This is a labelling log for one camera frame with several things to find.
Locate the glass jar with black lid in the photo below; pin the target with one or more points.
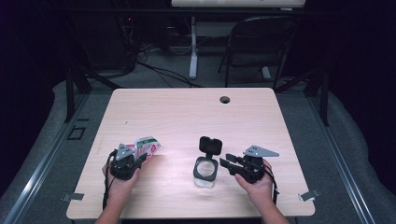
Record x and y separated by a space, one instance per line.
207 168

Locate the person's right hand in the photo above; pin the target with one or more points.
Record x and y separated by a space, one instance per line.
261 190

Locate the black metal stand frame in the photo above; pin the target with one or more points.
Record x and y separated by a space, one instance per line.
70 93
324 99

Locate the black folding chair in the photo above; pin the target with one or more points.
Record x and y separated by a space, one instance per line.
258 46

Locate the white desk leg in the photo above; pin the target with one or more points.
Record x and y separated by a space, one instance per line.
193 49

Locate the grey metal floor rail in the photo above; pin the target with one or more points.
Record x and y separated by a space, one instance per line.
40 168
342 168

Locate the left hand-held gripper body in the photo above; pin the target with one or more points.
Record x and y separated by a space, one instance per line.
124 168

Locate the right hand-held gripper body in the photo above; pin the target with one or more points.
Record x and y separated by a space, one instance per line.
252 168

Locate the small red white green carton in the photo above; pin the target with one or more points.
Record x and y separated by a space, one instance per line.
148 146

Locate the person's left hand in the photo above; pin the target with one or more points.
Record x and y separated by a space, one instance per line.
120 187

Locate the grey tape strip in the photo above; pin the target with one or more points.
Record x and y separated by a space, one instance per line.
73 196
308 195

